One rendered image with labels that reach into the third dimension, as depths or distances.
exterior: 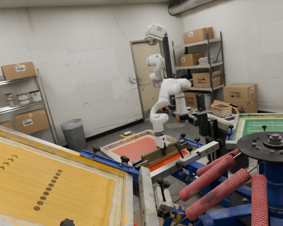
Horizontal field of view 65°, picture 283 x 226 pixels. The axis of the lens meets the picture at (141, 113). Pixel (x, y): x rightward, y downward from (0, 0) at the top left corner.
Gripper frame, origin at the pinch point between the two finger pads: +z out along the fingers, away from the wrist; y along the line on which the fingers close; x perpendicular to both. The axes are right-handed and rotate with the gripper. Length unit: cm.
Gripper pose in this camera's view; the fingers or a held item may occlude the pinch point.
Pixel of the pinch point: (162, 152)
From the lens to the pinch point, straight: 172.3
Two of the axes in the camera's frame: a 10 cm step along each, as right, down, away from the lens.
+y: -5.3, -1.2, 8.4
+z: 1.7, 9.5, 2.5
